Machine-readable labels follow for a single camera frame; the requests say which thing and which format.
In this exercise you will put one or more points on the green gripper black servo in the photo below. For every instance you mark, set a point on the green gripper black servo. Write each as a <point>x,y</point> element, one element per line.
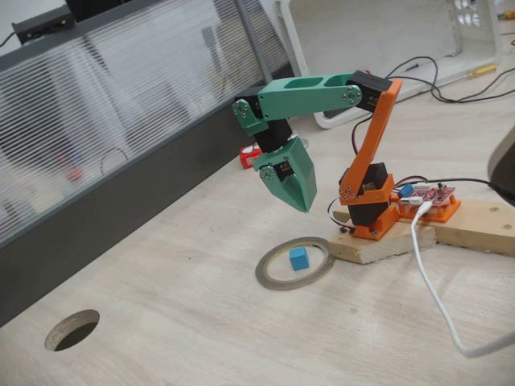
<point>297,161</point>

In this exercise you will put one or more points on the yellow tool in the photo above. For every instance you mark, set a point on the yellow tool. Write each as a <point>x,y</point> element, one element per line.
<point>507,16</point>

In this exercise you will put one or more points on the grey rounded blurry object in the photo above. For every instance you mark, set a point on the grey rounded blurry object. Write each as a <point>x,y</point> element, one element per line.
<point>505,161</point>

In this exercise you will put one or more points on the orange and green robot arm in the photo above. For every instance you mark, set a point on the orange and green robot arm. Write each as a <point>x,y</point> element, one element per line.
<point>374,136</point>

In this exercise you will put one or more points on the black monitor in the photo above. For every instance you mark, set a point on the black monitor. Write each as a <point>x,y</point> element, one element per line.
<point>88,10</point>

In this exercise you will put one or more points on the blurred red object behind panel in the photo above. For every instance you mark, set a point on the blurred red object behind panel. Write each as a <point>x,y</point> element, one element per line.
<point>74,173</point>

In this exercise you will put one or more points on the small red box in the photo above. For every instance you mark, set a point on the small red box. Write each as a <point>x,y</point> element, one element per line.
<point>246,157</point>

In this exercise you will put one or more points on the wooden base block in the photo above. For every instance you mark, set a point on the wooden base block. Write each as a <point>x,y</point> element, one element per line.
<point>378,249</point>

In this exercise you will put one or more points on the blue cube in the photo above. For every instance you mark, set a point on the blue cube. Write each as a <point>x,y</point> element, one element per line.
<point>299,259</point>

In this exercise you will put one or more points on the long wooden plank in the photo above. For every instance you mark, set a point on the long wooden plank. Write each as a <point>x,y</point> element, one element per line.
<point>475,229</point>

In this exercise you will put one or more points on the red circuit board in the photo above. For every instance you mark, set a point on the red circuit board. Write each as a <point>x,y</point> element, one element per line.
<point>436,195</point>

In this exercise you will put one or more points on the frosted ribbed partition panel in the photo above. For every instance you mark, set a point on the frosted ribbed partition panel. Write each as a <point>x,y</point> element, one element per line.
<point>120,100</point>

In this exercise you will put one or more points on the black device box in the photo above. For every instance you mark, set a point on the black device box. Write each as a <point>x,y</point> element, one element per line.
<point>44,24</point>

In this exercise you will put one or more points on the white plastic crate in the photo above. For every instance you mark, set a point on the white plastic crate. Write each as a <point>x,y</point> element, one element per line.
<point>362,36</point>

